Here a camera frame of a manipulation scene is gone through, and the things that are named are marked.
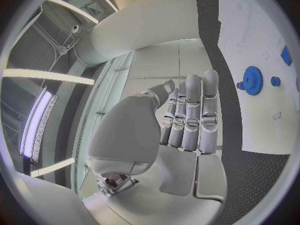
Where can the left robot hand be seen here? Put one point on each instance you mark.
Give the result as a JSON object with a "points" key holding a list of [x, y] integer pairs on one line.
{"points": [[131, 131]]}

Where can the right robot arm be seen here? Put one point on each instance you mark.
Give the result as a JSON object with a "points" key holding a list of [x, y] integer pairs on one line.
{"points": [[145, 24]]}

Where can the white task board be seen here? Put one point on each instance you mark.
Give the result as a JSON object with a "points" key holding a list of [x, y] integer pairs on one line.
{"points": [[262, 116]]}

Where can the glowing light bar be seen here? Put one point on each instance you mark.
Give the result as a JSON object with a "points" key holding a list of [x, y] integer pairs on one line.
{"points": [[38, 123]]}

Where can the small blue peg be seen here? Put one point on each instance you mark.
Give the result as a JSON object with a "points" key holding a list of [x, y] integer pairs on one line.
{"points": [[239, 85]]}

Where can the blue gear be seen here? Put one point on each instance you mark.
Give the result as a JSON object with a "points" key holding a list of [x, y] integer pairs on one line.
{"points": [[253, 81]]}

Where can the blue block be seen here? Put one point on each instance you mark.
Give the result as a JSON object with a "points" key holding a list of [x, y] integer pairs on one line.
{"points": [[286, 55]]}

